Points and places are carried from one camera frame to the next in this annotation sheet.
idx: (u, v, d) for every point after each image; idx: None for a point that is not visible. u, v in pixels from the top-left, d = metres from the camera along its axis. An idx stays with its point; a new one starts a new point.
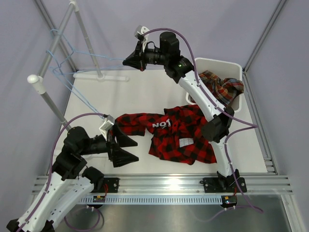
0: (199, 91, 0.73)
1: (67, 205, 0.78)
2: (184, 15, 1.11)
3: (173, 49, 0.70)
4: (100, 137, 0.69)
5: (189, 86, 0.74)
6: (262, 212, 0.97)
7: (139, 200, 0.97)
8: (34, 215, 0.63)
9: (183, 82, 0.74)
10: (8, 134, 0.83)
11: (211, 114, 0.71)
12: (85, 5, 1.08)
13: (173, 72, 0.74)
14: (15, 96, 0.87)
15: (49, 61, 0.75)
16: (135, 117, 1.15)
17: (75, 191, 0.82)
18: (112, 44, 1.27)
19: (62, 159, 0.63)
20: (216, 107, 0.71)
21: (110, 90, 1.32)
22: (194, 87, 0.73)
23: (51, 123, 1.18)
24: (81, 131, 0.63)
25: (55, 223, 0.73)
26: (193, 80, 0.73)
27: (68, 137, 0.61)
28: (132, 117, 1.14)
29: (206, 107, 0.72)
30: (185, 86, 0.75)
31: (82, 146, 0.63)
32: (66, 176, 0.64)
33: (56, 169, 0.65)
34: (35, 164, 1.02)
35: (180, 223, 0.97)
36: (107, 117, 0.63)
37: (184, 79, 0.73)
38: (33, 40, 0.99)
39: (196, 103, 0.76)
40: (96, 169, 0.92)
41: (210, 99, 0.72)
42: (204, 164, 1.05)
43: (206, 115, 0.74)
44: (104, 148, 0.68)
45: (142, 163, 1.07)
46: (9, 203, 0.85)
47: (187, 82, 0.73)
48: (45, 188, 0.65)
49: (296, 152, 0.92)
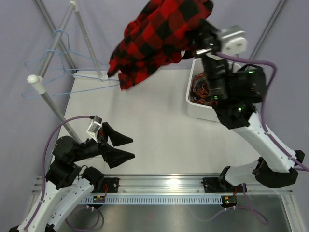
0: (267, 140, 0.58)
1: (66, 209, 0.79)
2: None
3: (237, 82, 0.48)
4: (91, 141, 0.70)
5: (255, 136, 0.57)
6: (267, 224, 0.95)
7: (139, 200, 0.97)
8: (33, 224, 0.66)
9: (246, 131, 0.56)
10: (8, 133, 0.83)
11: (286, 166, 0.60)
12: (85, 5, 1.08)
13: (230, 117, 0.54)
14: (15, 96, 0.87)
15: (49, 61, 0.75)
16: (165, 11, 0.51)
17: (75, 194, 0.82)
18: (112, 44, 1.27)
19: (55, 167, 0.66)
20: (291, 156, 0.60)
21: (110, 91, 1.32)
22: (261, 136, 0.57)
23: (51, 123, 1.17)
24: (69, 139, 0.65)
25: (56, 226, 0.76)
26: (259, 127, 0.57)
27: (57, 149, 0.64)
28: (148, 31, 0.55)
29: (280, 159, 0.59)
30: (247, 136, 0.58)
31: (73, 155, 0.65)
32: (60, 185, 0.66)
33: (50, 178, 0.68)
34: (35, 164, 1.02)
35: (180, 223, 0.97)
36: (93, 119, 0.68)
37: (250, 128, 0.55)
38: (32, 40, 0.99)
39: (259, 150, 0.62)
40: (96, 169, 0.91)
41: (284, 150, 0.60)
42: (202, 163, 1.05)
43: (274, 166, 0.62)
44: (96, 151, 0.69)
45: (141, 163, 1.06)
46: (9, 203, 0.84)
47: (254, 132, 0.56)
48: (41, 197, 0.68)
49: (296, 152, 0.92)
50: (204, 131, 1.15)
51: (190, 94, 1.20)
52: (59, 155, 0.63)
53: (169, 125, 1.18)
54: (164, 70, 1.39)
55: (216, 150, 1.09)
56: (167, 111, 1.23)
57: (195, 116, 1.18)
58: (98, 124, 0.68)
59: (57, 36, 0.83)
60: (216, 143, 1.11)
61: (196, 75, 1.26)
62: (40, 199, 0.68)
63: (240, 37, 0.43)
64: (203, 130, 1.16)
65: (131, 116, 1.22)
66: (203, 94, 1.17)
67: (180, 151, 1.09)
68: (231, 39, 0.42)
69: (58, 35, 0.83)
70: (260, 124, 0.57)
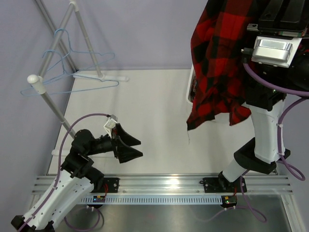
0: (274, 132, 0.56)
1: (67, 205, 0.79)
2: (184, 16, 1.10)
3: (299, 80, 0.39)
4: (105, 137, 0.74)
5: (267, 122, 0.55)
6: (266, 222, 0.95)
7: (138, 200, 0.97)
8: (41, 211, 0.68)
9: (261, 113, 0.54)
10: (8, 133, 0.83)
11: (271, 160, 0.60)
12: (85, 5, 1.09)
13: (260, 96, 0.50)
14: (15, 96, 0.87)
15: (49, 61, 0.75)
16: (231, 35, 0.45)
17: (75, 192, 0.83)
18: (112, 43, 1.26)
19: (70, 158, 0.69)
20: (281, 152, 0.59)
21: (110, 91, 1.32)
22: (273, 125, 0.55)
23: (51, 123, 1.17)
24: (87, 133, 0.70)
25: (55, 224, 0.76)
26: (276, 116, 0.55)
27: (76, 140, 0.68)
28: (218, 65, 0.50)
29: (271, 152, 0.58)
30: (259, 117, 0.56)
31: (89, 147, 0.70)
32: (75, 174, 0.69)
33: (65, 167, 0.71)
34: (35, 164, 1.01)
35: (180, 223, 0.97)
36: (110, 116, 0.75)
37: (268, 112, 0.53)
38: (32, 40, 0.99)
39: (258, 137, 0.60)
40: (95, 169, 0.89)
41: (279, 144, 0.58)
42: (202, 164, 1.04)
43: (261, 155, 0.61)
44: (109, 147, 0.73)
45: (141, 164, 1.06)
46: (10, 203, 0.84)
47: (268, 118, 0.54)
48: (54, 184, 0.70)
49: (298, 152, 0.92)
50: (204, 131, 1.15)
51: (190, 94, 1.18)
52: (78, 146, 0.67)
53: (169, 125, 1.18)
54: (164, 70, 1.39)
55: (216, 151, 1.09)
56: (167, 111, 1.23)
57: None
58: (115, 122, 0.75)
59: (57, 36, 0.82)
60: (216, 143, 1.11)
61: None
62: (53, 186, 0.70)
63: (279, 63, 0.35)
64: (203, 130, 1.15)
65: (131, 116, 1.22)
66: None
67: (181, 151, 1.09)
68: (263, 61, 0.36)
69: (57, 35, 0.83)
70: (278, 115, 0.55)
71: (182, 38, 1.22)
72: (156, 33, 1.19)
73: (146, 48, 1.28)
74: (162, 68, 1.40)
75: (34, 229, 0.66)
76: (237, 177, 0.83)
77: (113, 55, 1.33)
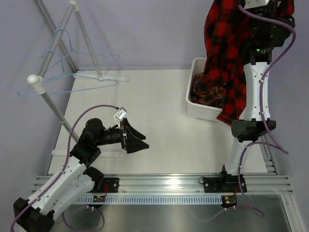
0: (256, 87, 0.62)
1: (69, 196, 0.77)
2: (185, 16, 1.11)
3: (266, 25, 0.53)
4: (113, 129, 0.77)
5: (251, 76, 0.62)
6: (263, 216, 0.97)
7: (139, 200, 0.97)
8: (47, 194, 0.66)
9: (248, 68, 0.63)
10: (8, 133, 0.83)
11: (251, 115, 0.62)
12: (85, 5, 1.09)
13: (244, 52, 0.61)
14: (15, 97, 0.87)
15: (49, 61, 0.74)
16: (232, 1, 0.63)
17: (77, 186, 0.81)
18: (112, 43, 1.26)
19: (78, 147, 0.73)
20: (262, 112, 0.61)
21: (110, 91, 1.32)
22: (255, 80, 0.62)
23: (51, 123, 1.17)
24: (98, 122, 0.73)
25: (56, 214, 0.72)
26: (260, 73, 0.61)
27: (88, 127, 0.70)
28: (221, 27, 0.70)
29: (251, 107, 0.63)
30: (247, 74, 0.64)
31: (98, 136, 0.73)
32: (84, 160, 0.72)
33: (74, 154, 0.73)
34: (35, 164, 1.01)
35: (180, 223, 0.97)
36: (121, 108, 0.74)
37: (251, 66, 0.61)
38: (32, 40, 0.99)
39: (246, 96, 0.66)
40: (96, 169, 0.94)
41: (261, 102, 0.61)
42: (203, 163, 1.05)
43: (246, 115, 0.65)
44: (117, 138, 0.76)
45: (141, 164, 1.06)
46: (9, 203, 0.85)
47: (252, 71, 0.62)
48: (62, 169, 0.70)
49: (298, 152, 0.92)
50: (204, 131, 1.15)
51: (190, 94, 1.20)
52: (89, 133, 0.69)
53: (170, 125, 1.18)
54: (164, 71, 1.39)
55: (216, 150, 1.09)
56: (167, 111, 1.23)
57: (195, 116, 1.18)
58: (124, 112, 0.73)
59: (57, 36, 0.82)
60: (216, 143, 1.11)
61: (196, 75, 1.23)
62: (61, 170, 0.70)
63: None
64: (203, 130, 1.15)
65: (131, 116, 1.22)
66: (204, 94, 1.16)
67: (181, 151, 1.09)
68: None
69: (57, 35, 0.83)
70: (263, 72, 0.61)
71: (182, 38, 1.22)
72: (155, 33, 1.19)
73: (146, 48, 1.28)
74: (162, 69, 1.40)
75: (38, 211, 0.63)
76: (238, 168, 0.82)
77: (119, 57, 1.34)
